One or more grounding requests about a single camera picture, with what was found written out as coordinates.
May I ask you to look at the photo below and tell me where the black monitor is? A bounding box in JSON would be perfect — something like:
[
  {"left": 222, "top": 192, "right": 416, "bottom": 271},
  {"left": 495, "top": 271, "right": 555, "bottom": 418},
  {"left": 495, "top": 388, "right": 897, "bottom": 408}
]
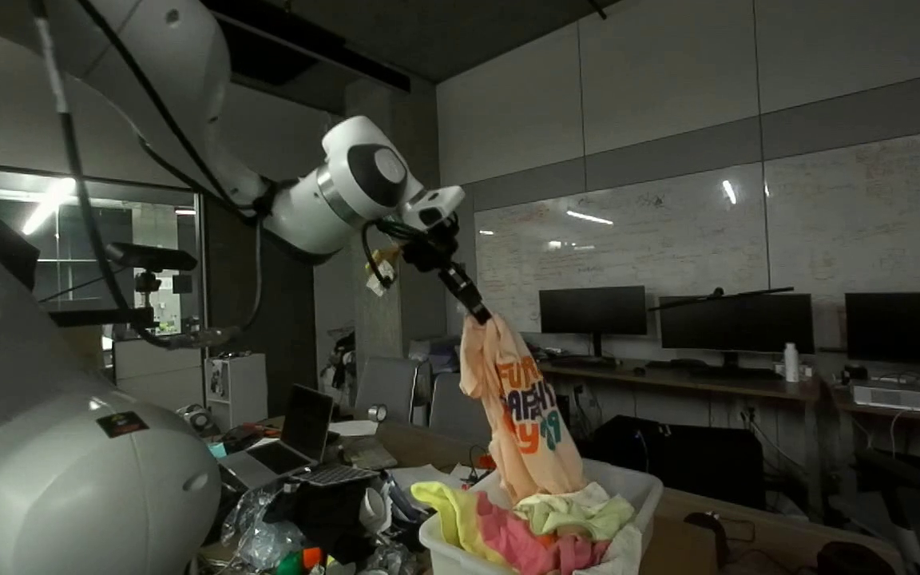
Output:
[
  {"left": 657, "top": 294, "right": 815, "bottom": 355},
  {"left": 842, "top": 294, "right": 920, "bottom": 365},
  {"left": 539, "top": 288, "right": 650, "bottom": 355}
]

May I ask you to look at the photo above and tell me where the open laptop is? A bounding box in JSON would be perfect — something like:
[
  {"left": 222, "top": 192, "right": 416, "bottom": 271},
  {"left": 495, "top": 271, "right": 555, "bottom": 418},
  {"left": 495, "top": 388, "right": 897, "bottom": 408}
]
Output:
[{"left": 248, "top": 388, "right": 332, "bottom": 474}]

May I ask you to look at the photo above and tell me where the orange printed t-shirt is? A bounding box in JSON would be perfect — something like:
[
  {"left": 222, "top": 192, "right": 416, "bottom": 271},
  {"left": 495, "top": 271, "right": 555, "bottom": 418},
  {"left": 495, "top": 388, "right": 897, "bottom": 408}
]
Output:
[{"left": 459, "top": 318, "right": 585, "bottom": 499}]

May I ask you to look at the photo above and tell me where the left black monitor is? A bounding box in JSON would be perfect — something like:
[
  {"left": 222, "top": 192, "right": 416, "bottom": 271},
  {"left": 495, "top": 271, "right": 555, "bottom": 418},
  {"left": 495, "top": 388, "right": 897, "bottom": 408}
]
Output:
[{"left": 539, "top": 288, "right": 650, "bottom": 355}]

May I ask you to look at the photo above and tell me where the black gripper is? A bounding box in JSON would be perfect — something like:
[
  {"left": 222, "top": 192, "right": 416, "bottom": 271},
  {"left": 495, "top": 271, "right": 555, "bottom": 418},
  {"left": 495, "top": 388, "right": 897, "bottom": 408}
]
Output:
[{"left": 403, "top": 209, "right": 491, "bottom": 322}]

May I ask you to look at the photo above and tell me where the wooden office desk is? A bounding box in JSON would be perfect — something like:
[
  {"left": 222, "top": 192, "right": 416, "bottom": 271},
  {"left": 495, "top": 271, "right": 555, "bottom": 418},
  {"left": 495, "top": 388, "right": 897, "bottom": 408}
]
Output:
[{"left": 547, "top": 367, "right": 920, "bottom": 426}]

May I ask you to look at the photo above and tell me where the white plastic storage box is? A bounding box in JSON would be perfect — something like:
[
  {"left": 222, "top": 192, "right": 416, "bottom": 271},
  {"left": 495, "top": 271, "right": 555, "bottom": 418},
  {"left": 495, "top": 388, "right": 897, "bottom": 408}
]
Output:
[{"left": 410, "top": 460, "right": 665, "bottom": 575}]

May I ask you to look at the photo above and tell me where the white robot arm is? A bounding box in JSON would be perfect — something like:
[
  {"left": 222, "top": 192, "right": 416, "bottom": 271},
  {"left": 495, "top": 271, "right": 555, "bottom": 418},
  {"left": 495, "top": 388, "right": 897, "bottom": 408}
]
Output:
[{"left": 0, "top": 0, "right": 490, "bottom": 575}]

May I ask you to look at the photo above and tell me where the white spray bottle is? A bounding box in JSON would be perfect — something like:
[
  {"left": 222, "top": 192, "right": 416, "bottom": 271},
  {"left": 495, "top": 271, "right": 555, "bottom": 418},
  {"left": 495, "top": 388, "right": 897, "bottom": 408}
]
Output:
[{"left": 784, "top": 342, "right": 801, "bottom": 384}]

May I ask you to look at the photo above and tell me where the yellow-green towel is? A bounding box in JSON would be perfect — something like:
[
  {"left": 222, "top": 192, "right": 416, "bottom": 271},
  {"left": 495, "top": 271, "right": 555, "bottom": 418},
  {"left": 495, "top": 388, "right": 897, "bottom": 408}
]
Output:
[{"left": 410, "top": 483, "right": 498, "bottom": 562}]

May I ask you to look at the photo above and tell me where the middle black monitor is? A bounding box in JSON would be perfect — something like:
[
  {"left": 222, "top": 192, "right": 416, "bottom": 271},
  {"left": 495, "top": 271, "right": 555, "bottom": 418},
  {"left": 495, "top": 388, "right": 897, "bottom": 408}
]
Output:
[{"left": 657, "top": 294, "right": 815, "bottom": 355}]

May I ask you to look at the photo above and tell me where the pink cloth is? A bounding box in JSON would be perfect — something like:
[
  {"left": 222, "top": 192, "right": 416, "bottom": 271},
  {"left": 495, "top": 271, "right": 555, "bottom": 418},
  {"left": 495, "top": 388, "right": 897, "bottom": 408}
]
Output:
[{"left": 475, "top": 495, "right": 607, "bottom": 575}]

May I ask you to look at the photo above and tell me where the right black monitor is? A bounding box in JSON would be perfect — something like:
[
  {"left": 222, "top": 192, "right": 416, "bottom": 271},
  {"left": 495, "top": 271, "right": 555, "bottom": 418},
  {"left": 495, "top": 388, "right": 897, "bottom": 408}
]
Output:
[{"left": 842, "top": 294, "right": 920, "bottom": 365}]

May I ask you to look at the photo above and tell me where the light yellow cloth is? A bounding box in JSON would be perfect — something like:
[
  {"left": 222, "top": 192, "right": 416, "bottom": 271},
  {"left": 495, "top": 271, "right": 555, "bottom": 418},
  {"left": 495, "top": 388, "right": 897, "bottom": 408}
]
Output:
[{"left": 513, "top": 483, "right": 635, "bottom": 539}]

